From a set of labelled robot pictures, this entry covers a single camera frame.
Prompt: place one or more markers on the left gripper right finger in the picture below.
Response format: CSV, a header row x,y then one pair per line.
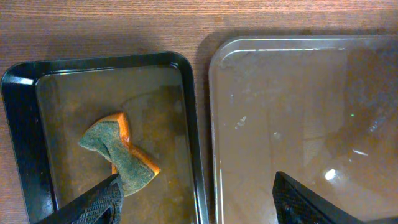
x,y
295,203

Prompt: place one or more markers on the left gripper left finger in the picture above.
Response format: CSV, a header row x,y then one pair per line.
x,y
101,204

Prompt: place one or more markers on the green and orange sponge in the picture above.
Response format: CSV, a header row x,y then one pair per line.
x,y
110,137

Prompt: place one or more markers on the brown plastic serving tray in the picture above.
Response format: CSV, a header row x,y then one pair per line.
x,y
322,109

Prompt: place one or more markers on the black rectangular water tray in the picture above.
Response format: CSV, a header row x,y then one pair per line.
x,y
27,134

